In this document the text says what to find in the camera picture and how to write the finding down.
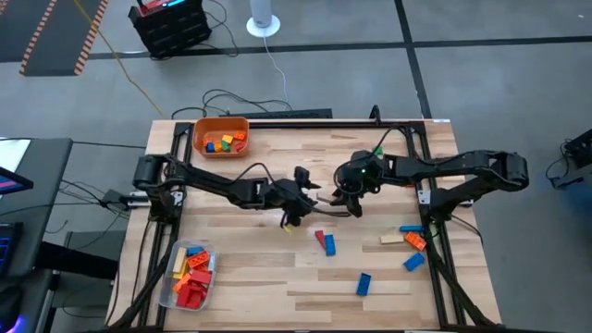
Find white sheet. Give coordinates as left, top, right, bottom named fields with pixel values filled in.
left=0, top=138, right=31, bottom=172

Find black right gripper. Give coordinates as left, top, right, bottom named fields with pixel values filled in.
left=329, top=150, right=386, bottom=218

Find tablet screen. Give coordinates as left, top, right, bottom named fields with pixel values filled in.
left=0, top=166, right=34, bottom=196

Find clear plastic container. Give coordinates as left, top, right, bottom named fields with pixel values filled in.
left=158, top=239, right=218, bottom=311

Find yellow cable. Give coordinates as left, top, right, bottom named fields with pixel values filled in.
left=72, top=0, right=164, bottom=117

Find orange plastic bin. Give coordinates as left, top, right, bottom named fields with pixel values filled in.
left=191, top=116, right=252, bottom=160

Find black neighbouring robot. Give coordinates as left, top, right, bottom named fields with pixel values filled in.
left=545, top=128, right=592, bottom=190

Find black floor cable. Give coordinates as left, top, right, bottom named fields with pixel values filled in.
left=170, top=88, right=295, bottom=120

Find black power adapter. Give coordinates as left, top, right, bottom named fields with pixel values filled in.
left=101, top=189, right=122, bottom=208

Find white floor stand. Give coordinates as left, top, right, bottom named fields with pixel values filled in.
left=245, top=0, right=281, bottom=39

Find black power strip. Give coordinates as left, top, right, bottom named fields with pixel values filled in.
left=220, top=107, right=334, bottom=120

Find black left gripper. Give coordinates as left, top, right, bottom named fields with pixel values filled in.
left=258, top=180, right=323, bottom=228

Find black mat hazard stripes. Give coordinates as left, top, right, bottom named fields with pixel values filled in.
left=0, top=0, right=110, bottom=78

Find white cable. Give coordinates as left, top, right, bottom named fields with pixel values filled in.
left=262, top=35, right=290, bottom=105

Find red arch block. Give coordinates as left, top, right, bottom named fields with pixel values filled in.
left=189, top=269, right=214, bottom=285

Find black crate red top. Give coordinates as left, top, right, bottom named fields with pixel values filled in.
left=128, top=0, right=213, bottom=60

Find black aluminium table frame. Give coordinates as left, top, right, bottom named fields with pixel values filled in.
left=104, top=105, right=505, bottom=333

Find dark grey desk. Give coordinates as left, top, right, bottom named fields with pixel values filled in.
left=0, top=137, right=74, bottom=278

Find black keyboard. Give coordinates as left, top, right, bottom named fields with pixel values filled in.
left=0, top=222, right=24, bottom=278

